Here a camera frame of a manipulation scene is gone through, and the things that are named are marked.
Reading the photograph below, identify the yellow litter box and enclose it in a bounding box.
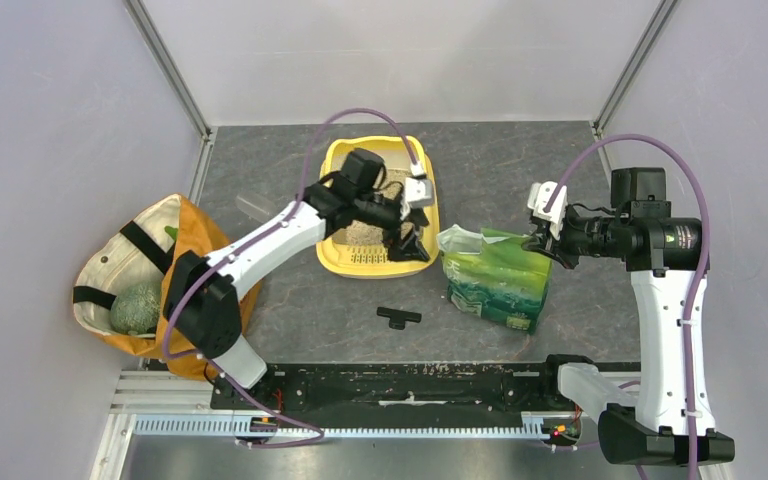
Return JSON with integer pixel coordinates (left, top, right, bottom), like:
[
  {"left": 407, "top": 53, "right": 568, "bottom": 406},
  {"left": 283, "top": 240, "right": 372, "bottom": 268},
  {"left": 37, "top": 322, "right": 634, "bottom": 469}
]
[{"left": 316, "top": 135, "right": 441, "bottom": 279}]

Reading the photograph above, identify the green litter bag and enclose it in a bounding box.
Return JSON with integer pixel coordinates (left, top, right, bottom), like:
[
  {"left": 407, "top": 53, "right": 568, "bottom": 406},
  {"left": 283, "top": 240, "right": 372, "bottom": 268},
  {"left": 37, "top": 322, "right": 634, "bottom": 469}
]
[{"left": 437, "top": 224, "right": 553, "bottom": 335}]

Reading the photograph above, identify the black plastic clip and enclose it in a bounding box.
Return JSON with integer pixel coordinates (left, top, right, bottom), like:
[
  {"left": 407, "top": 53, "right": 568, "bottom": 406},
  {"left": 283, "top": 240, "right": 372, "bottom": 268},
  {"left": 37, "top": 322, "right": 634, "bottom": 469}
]
[{"left": 376, "top": 307, "right": 422, "bottom": 330}]

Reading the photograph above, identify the clear plastic tube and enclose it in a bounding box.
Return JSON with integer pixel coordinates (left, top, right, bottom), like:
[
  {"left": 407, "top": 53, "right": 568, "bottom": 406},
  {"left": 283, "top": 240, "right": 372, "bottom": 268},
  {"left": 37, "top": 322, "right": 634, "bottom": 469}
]
[{"left": 235, "top": 192, "right": 278, "bottom": 223}]

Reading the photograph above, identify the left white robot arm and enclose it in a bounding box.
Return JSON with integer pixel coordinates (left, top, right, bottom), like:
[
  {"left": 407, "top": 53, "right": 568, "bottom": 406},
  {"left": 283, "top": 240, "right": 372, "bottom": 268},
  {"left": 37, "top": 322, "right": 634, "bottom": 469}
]
[{"left": 163, "top": 148, "right": 435, "bottom": 409}]

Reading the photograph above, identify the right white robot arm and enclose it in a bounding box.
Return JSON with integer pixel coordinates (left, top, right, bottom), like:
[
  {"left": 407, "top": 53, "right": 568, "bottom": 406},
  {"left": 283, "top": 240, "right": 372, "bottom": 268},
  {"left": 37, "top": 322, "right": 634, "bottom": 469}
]
[{"left": 524, "top": 167, "right": 735, "bottom": 466}]

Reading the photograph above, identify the orange tote bag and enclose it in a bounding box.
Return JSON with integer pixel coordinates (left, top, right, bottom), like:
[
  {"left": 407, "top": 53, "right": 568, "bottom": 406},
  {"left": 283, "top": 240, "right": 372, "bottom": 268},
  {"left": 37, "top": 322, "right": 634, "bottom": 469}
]
[{"left": 72, "top": 194, "right": 229, "bottom": 360}]

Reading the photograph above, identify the green round melon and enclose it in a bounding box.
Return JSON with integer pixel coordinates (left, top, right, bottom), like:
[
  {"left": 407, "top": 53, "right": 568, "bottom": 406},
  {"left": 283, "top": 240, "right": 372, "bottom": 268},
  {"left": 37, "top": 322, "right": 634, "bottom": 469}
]
[{"left": 110, "top": 280, "right": 162, "bottom": 336}]

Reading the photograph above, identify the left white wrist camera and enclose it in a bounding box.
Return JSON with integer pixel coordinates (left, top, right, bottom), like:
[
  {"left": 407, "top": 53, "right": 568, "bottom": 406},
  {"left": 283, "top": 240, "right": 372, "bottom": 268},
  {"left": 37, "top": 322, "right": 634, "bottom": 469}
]
[{"left": 402, "top": 163, "right": 435, "bottom": 210}]

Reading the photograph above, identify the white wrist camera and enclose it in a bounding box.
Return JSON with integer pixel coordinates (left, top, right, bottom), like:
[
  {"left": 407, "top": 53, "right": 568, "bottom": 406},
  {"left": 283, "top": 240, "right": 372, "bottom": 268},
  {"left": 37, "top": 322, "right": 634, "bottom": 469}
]
[
  {"left": 526, "top": 181, "right": 567, "bottom": 240},
  {"left": 402, "top": 163, "right": 435, "bottom": 210}
]

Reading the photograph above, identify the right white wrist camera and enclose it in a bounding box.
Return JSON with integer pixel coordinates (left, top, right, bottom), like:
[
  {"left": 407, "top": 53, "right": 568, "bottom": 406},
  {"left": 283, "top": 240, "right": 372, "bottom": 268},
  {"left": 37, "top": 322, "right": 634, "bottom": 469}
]
[{"left": 526, "top": 181, "right": 567, "bottom": 240}]

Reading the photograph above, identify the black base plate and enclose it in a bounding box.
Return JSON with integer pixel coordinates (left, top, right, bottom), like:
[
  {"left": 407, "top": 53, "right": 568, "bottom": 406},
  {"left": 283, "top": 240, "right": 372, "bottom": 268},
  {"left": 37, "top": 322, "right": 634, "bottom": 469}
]
[{"left": 209, "top": 362, "right": 575, "bottom": 430}]

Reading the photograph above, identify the slotted cable duct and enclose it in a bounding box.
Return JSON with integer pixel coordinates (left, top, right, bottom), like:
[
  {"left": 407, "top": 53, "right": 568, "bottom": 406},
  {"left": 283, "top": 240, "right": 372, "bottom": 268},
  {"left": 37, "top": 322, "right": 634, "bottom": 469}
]
[{"left": 133, "top": 414, "right": 551, "bottom": 440}]

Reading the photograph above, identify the aluminium frame rail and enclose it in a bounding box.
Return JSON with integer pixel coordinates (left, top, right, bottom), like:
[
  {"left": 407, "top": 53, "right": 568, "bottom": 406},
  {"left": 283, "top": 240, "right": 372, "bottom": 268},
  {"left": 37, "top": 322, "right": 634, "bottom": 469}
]
[{"left": 108, "top": 370, "right": 713, "bottom": 417}]

